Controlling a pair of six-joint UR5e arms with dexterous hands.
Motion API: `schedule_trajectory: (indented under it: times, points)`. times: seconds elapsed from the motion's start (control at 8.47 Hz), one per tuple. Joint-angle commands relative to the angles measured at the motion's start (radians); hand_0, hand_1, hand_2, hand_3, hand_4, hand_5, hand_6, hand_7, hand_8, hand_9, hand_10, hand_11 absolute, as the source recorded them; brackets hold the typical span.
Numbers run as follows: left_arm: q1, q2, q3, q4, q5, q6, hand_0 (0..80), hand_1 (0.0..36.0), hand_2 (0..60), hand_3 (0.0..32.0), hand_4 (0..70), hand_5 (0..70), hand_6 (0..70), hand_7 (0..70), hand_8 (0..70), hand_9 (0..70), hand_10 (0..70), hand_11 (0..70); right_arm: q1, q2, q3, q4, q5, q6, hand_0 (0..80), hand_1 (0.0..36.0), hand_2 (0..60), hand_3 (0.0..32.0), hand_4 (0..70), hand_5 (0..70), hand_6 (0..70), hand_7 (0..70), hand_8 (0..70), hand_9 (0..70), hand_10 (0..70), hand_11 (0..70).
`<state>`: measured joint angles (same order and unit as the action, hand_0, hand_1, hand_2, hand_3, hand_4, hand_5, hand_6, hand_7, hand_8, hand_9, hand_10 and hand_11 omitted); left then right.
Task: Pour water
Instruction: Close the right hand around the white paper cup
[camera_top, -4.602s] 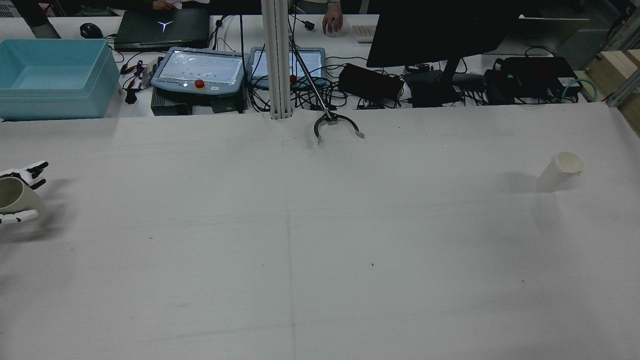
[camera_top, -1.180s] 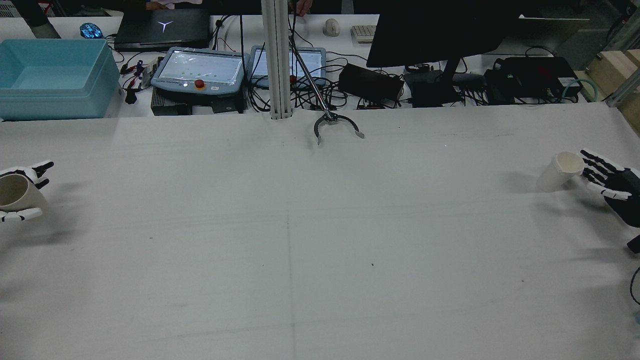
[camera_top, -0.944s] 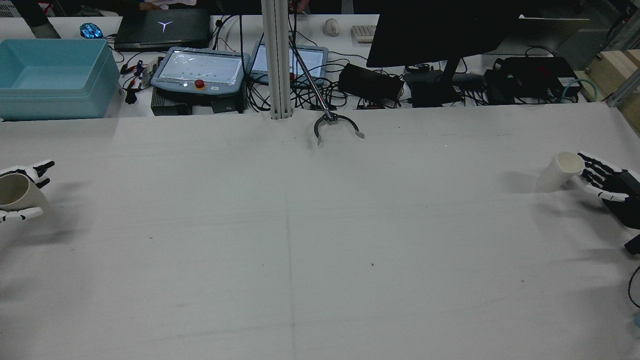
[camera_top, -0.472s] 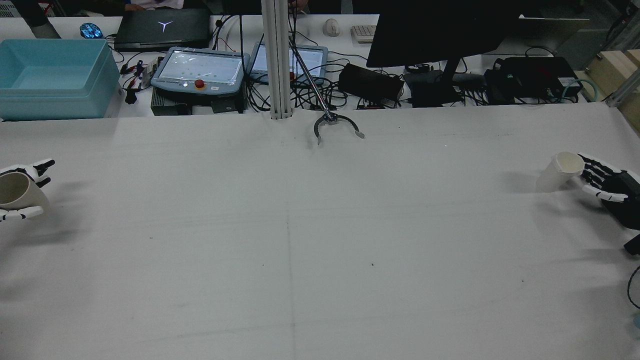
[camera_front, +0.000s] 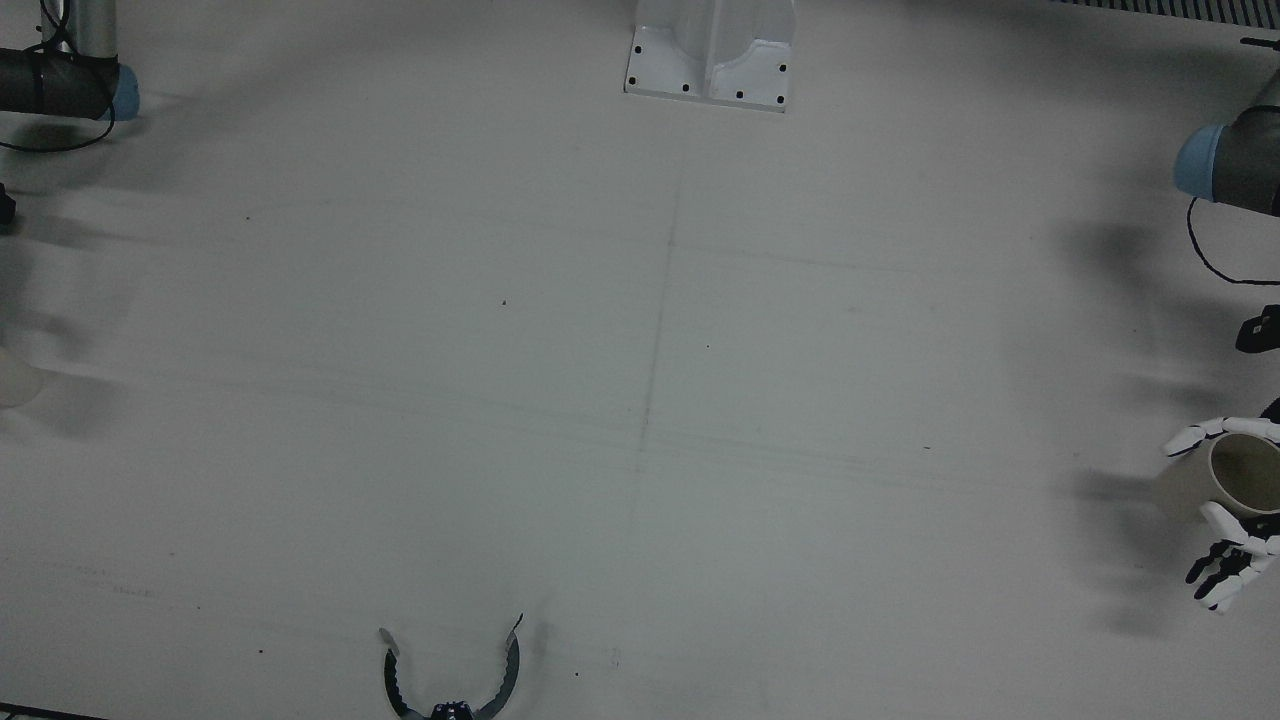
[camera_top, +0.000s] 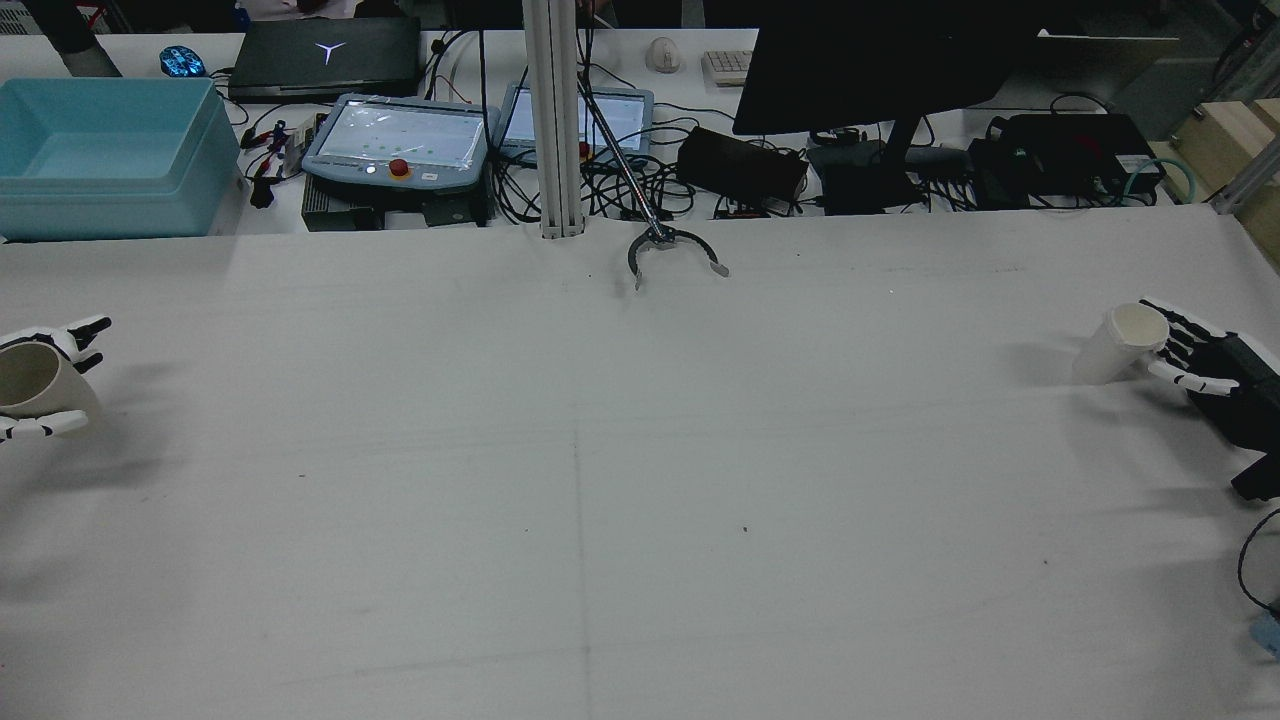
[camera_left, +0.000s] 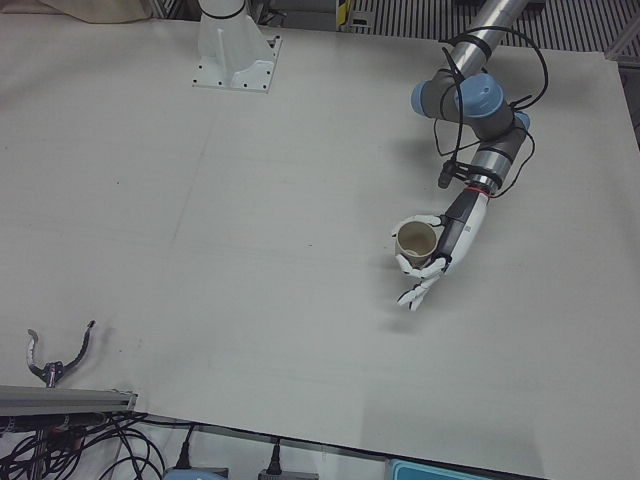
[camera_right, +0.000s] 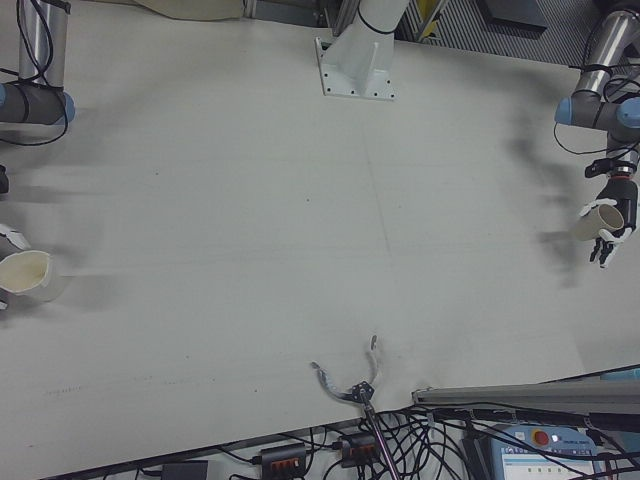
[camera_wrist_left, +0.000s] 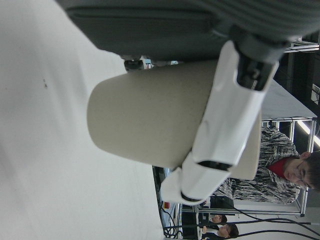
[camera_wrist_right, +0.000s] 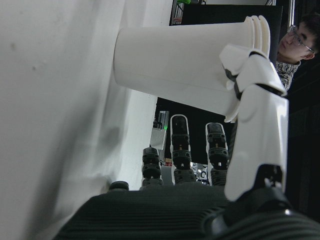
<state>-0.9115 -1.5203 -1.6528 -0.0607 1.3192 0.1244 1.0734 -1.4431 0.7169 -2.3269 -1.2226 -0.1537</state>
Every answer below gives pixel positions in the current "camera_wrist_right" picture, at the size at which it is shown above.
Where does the person in patterned sweater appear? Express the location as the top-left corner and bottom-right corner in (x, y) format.
(275, 12), (320, 92)

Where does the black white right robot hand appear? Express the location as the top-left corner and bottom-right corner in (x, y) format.
(58, 43), (320, 240)

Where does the white plastic pitcher cup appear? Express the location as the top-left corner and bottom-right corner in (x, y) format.
(112, 14), (271, 124)

